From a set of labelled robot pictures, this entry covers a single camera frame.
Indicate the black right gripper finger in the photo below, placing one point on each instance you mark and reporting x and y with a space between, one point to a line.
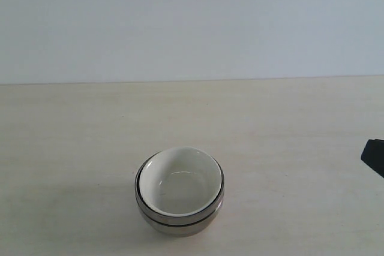
373 155

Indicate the white ceramic bowl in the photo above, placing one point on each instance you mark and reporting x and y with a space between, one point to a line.
180 181

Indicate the ribbed steel bowl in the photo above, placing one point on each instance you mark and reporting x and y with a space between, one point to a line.
179 222

